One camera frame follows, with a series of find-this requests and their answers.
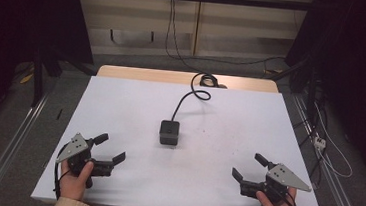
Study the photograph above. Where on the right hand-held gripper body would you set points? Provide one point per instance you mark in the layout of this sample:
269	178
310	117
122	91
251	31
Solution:
283	178

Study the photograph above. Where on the small black floor stick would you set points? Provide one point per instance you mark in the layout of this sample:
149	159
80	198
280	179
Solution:
59	114

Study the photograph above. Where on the black cube power adapter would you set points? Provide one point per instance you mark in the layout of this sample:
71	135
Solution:
169	132

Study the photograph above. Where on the yellow floor tape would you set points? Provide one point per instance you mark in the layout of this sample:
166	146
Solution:
27	78
273	71

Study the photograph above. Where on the person's left hand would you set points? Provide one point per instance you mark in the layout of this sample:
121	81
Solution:
71	185

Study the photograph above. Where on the white power strip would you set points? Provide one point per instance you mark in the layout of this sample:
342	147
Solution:
319	142

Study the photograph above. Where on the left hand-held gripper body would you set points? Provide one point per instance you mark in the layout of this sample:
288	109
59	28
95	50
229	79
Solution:
74	148

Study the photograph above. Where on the aluminium floor rail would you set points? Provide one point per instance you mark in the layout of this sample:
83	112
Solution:
331	183
9	151

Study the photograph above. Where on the black curtain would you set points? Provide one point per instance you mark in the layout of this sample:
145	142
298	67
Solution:
17	18
358	64

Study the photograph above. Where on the black metal stand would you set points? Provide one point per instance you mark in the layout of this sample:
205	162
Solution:
38	80
311	94

